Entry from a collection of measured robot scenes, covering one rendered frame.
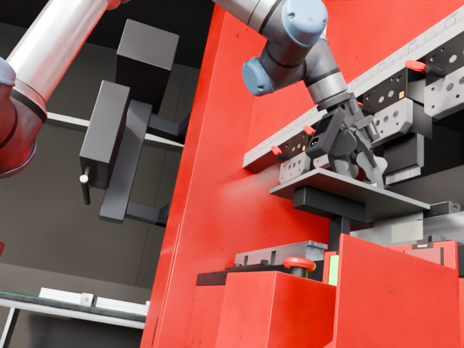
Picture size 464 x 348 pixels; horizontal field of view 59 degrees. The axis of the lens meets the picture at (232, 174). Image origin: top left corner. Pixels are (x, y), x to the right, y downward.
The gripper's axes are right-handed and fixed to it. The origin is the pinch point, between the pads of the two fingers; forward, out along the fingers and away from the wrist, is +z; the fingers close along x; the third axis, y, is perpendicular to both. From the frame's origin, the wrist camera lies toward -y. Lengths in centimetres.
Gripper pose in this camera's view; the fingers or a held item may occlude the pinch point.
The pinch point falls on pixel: (364, 190)
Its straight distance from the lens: 89.1
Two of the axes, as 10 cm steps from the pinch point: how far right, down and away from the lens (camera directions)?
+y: 7.4, -3.6, 5.7
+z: 4.1, 9.1, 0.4
